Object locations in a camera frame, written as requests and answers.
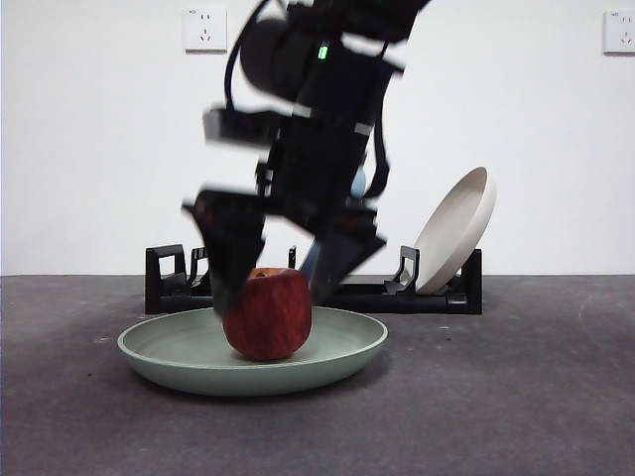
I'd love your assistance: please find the black cable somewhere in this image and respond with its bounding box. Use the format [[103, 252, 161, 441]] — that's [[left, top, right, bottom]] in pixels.
[[223, 0, 267, 113]]

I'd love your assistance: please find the black plate rack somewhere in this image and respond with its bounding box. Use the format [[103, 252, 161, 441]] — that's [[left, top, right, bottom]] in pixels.
[[144, 243, 483, 316]]

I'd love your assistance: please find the green plate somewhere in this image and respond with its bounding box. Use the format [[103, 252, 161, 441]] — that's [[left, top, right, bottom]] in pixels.
[[116, 305, 389, 398]]

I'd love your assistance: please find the beige plate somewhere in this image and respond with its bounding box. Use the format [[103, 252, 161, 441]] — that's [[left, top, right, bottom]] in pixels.
[[413, 166, 498, 295]]

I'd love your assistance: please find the blue plate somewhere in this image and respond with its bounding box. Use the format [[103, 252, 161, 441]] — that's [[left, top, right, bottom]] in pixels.
[[297, 167, 367, 282]]

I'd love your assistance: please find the white wall socket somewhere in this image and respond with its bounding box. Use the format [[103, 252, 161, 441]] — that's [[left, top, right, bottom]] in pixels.
[[184, 7, 228, 55], [602, 10, 635, 56]]

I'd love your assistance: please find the red apple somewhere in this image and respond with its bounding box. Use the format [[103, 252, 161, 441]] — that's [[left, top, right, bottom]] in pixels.
[[221, 267, 314, 362]]

